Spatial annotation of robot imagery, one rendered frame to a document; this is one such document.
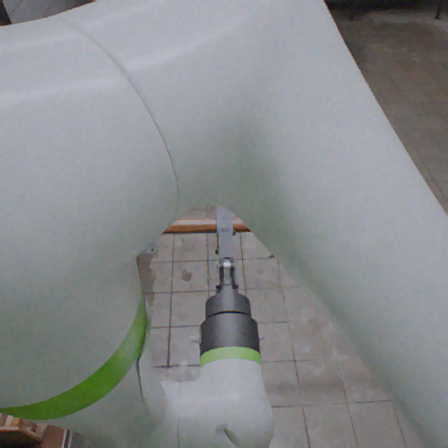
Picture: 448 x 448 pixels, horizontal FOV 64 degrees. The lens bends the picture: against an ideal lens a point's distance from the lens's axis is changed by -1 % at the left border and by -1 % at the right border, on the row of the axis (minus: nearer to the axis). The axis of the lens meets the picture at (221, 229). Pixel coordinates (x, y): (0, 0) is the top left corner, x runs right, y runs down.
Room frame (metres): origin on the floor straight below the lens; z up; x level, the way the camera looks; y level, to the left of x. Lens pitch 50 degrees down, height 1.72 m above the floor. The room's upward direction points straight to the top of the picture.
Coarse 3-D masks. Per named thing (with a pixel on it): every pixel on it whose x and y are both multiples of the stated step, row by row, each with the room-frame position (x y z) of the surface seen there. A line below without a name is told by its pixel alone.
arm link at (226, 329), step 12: (204, 324) 0.24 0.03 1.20; (216, 324) 0.24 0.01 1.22; (228, 324) 0.23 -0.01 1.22; (240, 324) 0.23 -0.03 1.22; (252, 324) 0.24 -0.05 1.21; (192, 336) 0.23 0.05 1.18; (204, 336) 0.22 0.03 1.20; (216, 336) 0.22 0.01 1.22; (228, 336) 0.21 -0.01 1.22; (240, 336) 0.22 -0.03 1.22; (252, 336) 0.22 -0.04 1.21; (204, 348) 0.21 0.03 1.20; (252, 348) 0.20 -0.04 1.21
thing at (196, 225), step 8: (176, 224) 0.45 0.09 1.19; (184, 224) 0.45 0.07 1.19; (192, 224) 0.45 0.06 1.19; (200, 224) 0.46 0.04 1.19; (208, 224) 0.46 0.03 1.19; (240, 224) 0.46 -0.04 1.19; (168, 232) 0.45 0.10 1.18; (176, 232) 0.45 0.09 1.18; (184, 232) 0.45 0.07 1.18; (192, 232) 0.45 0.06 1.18; (200, 232) 0.45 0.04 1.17; (208, 232) 0.45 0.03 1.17; (216, 232) 0.45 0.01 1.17
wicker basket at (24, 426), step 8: (0, 416) 0.25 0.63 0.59; (0, 424) 0.23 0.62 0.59; (16, 424) 0.20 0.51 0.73; (24, 424) 0.20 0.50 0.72; (32, 424) 0.21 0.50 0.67; (40, 424) 0.22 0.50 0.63; (0, 432) 0.18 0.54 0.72; (8, 432) 0.18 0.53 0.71; (16, 432) 0.19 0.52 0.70; (24, 432) 0.19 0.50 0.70; (32, 432) 0.19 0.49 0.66; (40, 432) 0.20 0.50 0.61; (0, 440) 0.18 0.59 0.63; (8, 440) 0.18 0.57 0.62; (16, 440) 0.18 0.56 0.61; (24, 440) 0.18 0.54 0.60; (32, 440) 0.18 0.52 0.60; (40, 440) 0.19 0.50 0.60
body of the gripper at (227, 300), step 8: (232, 272) 0.33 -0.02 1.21; (224, 280) 0.31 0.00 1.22; (232, 280) 0.31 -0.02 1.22; (224, 288) 0.30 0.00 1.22; (232, 288) 0.30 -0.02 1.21; (216, 296) 0.29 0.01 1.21; (224, 296) 0.29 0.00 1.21; (232, 296) 0.29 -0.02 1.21; (240, 296) 0.29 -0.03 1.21; (208, 304) 0.28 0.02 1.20; (216, 304) 0.27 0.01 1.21; (224, 304) 0.27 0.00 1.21; (232, 304) 0.27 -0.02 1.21; (240, 304) 0.27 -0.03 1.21; (248, 304) 0.28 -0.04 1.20; (208, 312) 0.27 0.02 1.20; (216, 312) 0.26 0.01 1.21; (224, 312) 0.26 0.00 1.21; (232, 312) 0.26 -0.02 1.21; (240, 312) 0.26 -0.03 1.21; (248, 312) 0.27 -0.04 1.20
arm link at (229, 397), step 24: (216, 360) 0.18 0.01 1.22; (240, 360) 0.18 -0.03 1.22; (192, 384) 0.15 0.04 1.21; (216, 384) 0.15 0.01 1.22; (240, 384) 0.15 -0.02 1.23; (264, 384) 0.16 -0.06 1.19; (192, 408) 0.12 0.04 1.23; (216, 408) 0.12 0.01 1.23; (240, 408) 0.12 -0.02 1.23; (264, 408) 0.12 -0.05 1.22; (192, 432) 0.09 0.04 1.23; (216, 432) 0.09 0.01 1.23; (240, 432) 0.09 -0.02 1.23; (264, 432) 0.09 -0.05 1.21
